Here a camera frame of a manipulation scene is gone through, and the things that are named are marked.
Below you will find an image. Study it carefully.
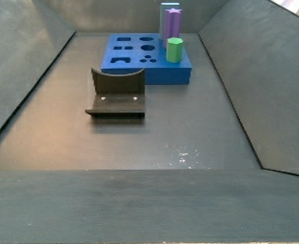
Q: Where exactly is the black curved holder stand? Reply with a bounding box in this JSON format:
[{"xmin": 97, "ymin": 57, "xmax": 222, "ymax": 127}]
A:
[{"xmin": 85, "ymin": 69, "xmax": 146, "ymax": 116}]

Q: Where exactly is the purple star prism block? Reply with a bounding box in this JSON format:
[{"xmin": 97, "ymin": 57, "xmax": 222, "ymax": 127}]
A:
[{"xmin": 162, "ymin": 9, "xmax": 181, "ymax": 42}]

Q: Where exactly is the green hexagonal prism block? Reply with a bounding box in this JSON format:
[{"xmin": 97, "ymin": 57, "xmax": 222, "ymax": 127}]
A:
[{"xmin": 166, "ymin": 37, "xmax": 182, "ymax": 63}]

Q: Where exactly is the light blue tall block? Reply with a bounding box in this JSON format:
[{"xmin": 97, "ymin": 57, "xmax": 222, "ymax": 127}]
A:
[{"xmin": 158, "ymin": 2, "xmax": 180, "ymax": 39}]

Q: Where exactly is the blue shape sorter board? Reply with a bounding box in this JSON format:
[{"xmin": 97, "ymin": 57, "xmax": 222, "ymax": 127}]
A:
[{"xmin": 99, "ymin": 33, "xmax": 192, "ymax": 85}]

